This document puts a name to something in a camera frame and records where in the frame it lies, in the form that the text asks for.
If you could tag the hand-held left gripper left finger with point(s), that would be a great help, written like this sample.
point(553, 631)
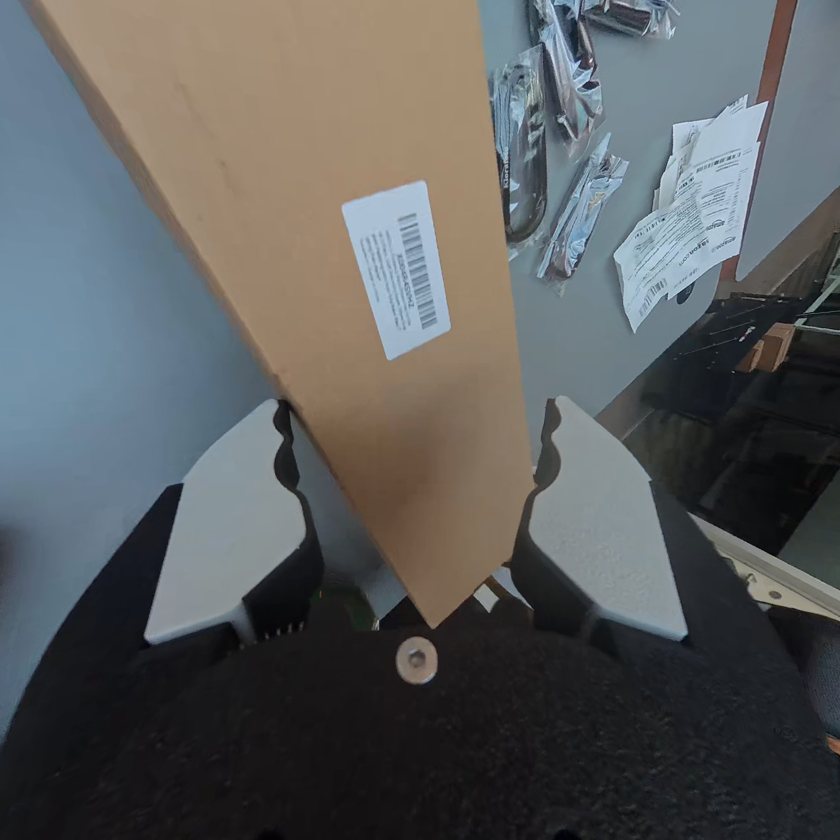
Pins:
point(229, 525)

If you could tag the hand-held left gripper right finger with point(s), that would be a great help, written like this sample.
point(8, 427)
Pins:
point(597, 538)

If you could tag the long brown cardboard box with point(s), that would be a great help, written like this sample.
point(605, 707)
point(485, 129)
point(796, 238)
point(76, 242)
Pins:
point(295, 131)

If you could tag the black case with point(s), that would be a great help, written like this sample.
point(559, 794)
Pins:
point(735, 426)

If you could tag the small wooden block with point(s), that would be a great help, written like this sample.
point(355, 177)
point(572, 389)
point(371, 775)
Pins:
point(774, 344)

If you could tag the white printed receipt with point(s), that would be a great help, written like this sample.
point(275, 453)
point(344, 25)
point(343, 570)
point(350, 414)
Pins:
point(676, 262)

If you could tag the plastic bag with metal part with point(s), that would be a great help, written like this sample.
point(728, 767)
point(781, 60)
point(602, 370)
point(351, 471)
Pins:
point(581, 216)

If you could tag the white paper slips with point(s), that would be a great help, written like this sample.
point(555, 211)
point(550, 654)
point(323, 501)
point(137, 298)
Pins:
point(722, 151)

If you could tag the plastic bag with dark cylinder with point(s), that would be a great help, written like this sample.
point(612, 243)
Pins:
point(630, 13)

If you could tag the white metal frame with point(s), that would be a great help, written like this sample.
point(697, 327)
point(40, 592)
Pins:
point(761, 568)

